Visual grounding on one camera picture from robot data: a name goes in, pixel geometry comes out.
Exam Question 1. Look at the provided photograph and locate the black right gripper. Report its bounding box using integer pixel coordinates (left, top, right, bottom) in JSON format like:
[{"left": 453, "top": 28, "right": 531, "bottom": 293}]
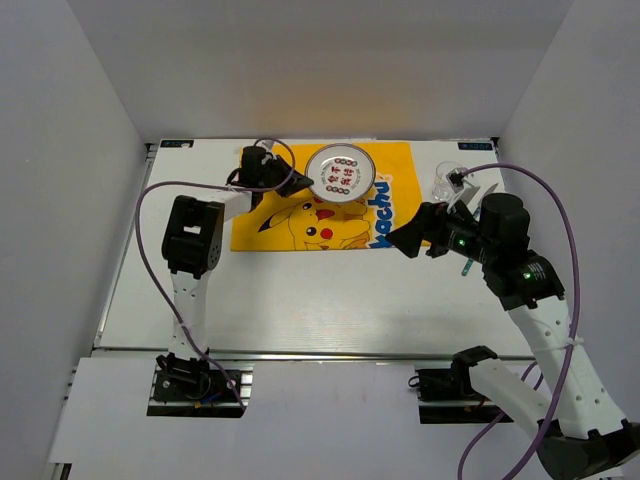
[{"left": 385, "top": 197, "right": 497, "bottom": 265}]

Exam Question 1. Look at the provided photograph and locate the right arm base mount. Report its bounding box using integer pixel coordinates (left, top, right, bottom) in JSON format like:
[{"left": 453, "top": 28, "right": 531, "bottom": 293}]
[{"left": 407, "top": 368, "right": 500, "bottom": 425}]

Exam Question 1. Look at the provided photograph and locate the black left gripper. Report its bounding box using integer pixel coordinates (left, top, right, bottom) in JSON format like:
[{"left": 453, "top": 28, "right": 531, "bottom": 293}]
[{"left": 258, "top": 154, "right": 312, "bottom": 198}]

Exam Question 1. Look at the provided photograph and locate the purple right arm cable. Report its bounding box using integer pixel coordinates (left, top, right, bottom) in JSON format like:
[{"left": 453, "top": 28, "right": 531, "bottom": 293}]
[{"left": 457, "top": 162, "right": 581, "bottom": 480}]

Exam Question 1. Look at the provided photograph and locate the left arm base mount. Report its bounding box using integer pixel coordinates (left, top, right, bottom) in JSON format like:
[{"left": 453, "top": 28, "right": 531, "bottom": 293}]
[{"left": 147, "top": 353, "right": 251, "bottom": 419}]

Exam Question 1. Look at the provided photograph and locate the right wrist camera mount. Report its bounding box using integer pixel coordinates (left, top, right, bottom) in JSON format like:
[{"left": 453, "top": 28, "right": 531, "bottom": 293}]
[{"left": 445, "top": 168, "right": 480, "bottom": 212}]

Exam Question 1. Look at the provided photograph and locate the white plate with red print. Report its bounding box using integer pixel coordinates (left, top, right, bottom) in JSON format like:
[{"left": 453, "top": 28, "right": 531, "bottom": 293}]
[{"left": 305, "top": 143, "right": 376, "bottom": 203}]

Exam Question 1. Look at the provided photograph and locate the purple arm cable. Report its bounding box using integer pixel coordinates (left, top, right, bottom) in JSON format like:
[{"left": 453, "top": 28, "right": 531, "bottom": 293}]
[
  {"left": 457, "top": 162, "right": 581, "bottom": 480},
  {"left": 135, "top": 137, "right": 299, "bottom": 414}
]

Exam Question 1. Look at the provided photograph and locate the fork with teal handle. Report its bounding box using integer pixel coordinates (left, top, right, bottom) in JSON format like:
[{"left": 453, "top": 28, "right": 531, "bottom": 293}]
[{"left": 461, "top": 259, "right": 474, "bottom": 277}]

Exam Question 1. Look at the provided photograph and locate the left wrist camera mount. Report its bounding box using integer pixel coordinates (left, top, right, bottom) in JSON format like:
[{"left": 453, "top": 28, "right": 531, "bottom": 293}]
[{"left": 226, "top": 145, "right": 280, "bottom": 189}]

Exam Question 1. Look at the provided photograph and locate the yellow printed cloth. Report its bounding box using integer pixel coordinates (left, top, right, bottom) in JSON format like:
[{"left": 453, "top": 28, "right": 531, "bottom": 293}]
[{"left": 231, "top": 142, "right": 422, "bottom": 252}]

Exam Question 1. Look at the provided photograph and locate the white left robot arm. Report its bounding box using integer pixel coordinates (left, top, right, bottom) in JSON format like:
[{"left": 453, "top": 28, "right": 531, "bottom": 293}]
[{"left": 161, "top": 147, "right": 313, "bottom": 360}]

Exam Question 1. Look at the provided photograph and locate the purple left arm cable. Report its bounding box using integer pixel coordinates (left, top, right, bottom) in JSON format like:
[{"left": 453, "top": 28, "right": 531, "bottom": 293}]
[{"left": 135, "top": 137, "right": 299, "bottom": 414}]

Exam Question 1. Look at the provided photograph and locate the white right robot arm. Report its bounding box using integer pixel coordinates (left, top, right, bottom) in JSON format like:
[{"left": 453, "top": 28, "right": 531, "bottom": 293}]
[{"left": 386, "top": 193, "right": 639, "bottom": 479}]

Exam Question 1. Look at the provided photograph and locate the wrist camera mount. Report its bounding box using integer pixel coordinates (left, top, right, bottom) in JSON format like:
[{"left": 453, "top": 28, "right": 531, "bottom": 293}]
[
  {"left": 445, "top": 168, "right": 480, "bottom": 212},
  {"left": 226, "top": 145, "right": 280, "bottom": 189}
]

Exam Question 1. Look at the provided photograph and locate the knife with teal handle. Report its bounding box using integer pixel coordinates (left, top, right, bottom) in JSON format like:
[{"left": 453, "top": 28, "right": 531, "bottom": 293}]
[{"left": 473, "top": 183, "right": 499, "bottom": 220}]

